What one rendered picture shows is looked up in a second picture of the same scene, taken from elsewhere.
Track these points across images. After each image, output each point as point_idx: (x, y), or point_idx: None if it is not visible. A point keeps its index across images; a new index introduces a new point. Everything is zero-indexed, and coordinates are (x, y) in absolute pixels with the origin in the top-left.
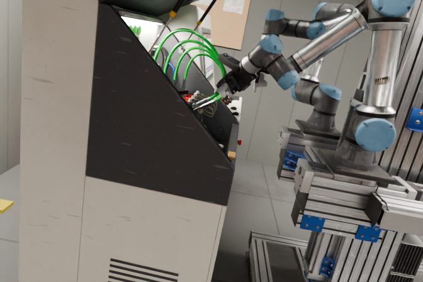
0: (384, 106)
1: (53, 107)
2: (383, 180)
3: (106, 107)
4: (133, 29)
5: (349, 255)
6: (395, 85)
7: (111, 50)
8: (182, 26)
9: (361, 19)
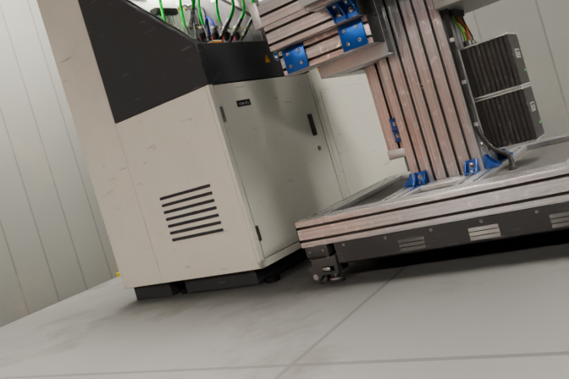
0: None
1: (79, 76)
2: None
3: (102, 52)
4: None
5: (400, 95)
6: None
7: (88, 4)
8: None
9: None
